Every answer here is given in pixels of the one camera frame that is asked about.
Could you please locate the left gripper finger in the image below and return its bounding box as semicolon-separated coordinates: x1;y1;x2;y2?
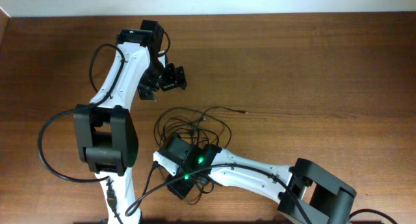
138;88;156;101
161;63;187;92

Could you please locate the black USB cable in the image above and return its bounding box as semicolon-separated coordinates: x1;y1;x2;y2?
153;106;233;153

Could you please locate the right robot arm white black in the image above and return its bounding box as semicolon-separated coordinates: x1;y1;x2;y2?
153;135;357;223

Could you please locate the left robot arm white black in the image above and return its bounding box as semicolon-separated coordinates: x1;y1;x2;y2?
73;20;187;223

